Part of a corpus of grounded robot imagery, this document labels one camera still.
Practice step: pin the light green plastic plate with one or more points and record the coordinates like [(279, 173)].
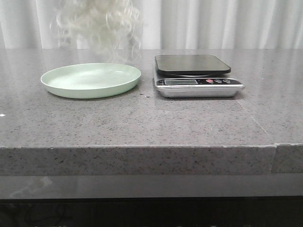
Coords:
[(91, 80)]

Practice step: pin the silver digital kitchen scale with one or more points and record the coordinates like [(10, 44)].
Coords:
[(194, 76)]

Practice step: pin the white pleated curtain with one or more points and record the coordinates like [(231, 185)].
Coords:
[(172, 24)]

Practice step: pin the white vermicelli noodle bundle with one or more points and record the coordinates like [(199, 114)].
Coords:
[(111, 28)]

